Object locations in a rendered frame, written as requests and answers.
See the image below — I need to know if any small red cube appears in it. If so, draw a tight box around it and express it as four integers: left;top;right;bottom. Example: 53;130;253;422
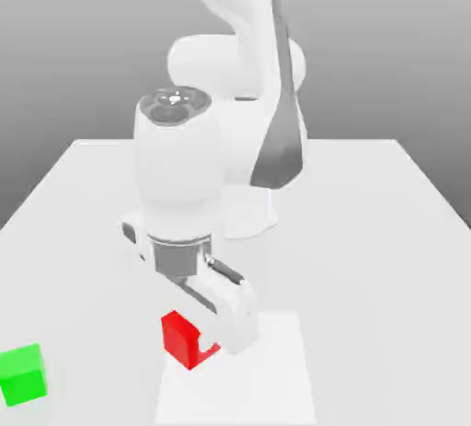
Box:
160;309;223;372

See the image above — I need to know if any small green cube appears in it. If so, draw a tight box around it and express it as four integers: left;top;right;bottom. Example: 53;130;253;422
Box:
0;342;49;409

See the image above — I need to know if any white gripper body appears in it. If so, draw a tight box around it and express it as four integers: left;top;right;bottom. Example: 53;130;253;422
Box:
141;254;260;356

